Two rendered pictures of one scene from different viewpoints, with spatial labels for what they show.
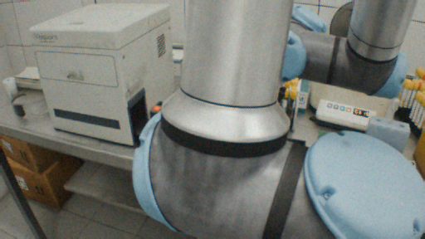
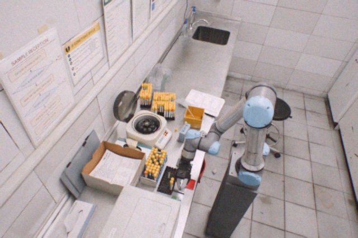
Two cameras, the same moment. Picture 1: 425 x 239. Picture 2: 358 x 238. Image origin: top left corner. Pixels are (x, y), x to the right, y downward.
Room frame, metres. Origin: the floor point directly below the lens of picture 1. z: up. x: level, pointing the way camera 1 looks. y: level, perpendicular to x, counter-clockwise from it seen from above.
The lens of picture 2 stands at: (0.68, 0.68, 2.19)
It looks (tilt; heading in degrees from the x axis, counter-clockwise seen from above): 46 degrees down; 266
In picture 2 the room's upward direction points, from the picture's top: 5 degrees clockwise
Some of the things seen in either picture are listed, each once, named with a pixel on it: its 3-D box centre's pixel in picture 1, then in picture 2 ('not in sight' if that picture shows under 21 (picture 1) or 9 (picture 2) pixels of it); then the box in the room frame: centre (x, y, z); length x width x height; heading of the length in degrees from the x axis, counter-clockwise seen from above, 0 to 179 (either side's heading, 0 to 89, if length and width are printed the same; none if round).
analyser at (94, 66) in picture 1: (112, 66); (143, 231); (0.77, 0.28, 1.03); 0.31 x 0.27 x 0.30; 73
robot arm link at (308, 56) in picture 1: (295, 52); (210, 144); (0.44, -0.12, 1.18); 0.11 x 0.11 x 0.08; 66
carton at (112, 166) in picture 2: not in sight; (116, 169); (0.97, -0.09, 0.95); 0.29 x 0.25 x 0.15; 163
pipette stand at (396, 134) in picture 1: (383, 140); (184, 133); (0.56, -0.41, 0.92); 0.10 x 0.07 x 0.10; 65
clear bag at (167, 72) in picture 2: not in sight; (162, 70); (0.75, -1.13, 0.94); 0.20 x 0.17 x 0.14; 56
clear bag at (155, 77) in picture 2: not in sight; (154, 78); (0.81, -0.97, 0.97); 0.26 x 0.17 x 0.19; 87
